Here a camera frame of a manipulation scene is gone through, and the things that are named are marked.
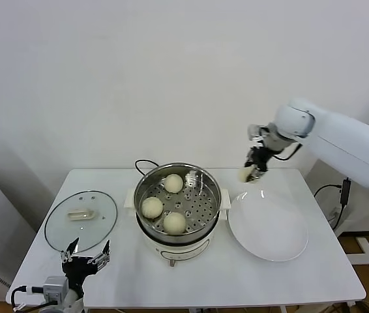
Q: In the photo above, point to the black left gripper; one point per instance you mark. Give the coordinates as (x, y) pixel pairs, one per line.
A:
(77, 269)

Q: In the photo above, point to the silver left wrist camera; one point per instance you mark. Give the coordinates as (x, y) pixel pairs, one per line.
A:
(55, 288)

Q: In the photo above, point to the white round plate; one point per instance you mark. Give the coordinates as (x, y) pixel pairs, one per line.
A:
(266, 228)

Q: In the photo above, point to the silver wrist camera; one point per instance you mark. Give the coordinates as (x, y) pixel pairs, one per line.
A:
(254, 130)
(55, 288)

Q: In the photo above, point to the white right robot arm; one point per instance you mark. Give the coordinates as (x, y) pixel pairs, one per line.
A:
(344, 137)

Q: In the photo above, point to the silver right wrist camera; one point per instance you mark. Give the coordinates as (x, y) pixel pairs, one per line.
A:
(254, 130)

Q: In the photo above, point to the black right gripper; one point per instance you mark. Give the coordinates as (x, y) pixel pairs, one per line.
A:
(261, 156)

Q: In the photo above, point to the white steamed baozi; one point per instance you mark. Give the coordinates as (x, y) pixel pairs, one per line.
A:
(152, 207)
(174, 183)
(245, 175)
(174, 223)

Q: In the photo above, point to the perforated steel steamer basket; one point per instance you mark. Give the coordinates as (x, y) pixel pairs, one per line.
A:
(200, 202)

